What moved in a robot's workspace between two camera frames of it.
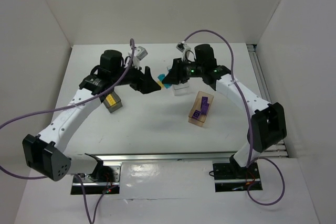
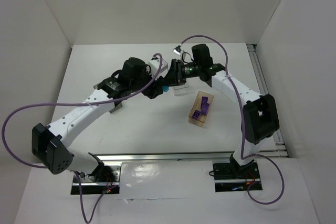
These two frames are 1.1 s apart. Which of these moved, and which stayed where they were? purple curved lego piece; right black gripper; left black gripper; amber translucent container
Moved: left black gripper
Stayed: amber translucent container; purple curved lego piece; right black gripper
